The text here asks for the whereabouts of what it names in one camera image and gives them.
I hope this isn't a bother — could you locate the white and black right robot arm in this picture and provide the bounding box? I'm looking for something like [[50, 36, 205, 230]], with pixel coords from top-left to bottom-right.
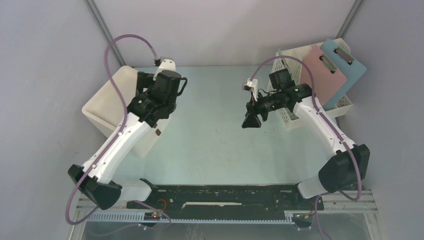
[[241, 69, 370, 209]]

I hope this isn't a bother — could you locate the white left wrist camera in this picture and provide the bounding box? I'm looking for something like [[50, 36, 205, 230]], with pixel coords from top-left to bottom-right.
[[153, 58, 176, 81]]

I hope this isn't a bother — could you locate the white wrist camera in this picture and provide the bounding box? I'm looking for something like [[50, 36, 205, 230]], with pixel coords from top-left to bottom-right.
[[242, 78, 258, 102], [153, 58, 176, 81]]

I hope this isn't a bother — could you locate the blue clipboard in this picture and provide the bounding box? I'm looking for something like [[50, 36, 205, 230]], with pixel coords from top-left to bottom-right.
[[321, 39, 367, 111]]

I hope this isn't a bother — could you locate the white perforated file organizer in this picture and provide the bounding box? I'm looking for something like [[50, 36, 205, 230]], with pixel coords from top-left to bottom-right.
[[271, 38, 354, 131]]

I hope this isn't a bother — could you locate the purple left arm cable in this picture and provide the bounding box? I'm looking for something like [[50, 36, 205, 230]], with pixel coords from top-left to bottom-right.
[[64, 34, 173, 231]]

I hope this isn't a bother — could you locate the pink clipboard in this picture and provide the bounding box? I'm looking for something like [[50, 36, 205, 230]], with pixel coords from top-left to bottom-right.
[[302, 45, 346, 108]]

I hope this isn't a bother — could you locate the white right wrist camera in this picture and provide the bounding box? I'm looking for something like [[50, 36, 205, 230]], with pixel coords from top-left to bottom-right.
[[242, 78, 258, 102]]

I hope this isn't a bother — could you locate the green clipboard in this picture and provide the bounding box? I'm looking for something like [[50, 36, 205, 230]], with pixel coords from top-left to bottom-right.
[[278, 48, 289, 69]]

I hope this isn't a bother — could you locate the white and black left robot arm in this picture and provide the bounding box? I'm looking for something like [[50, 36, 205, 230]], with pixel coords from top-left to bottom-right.
[[67, 70, 187, 210]]

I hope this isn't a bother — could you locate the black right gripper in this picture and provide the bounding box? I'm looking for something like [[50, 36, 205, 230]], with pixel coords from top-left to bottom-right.
[[242, 90, 286, 129]]

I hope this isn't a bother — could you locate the white drawer cabinet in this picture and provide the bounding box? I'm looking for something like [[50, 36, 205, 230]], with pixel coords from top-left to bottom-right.
[[82, 66, 171, 158]]

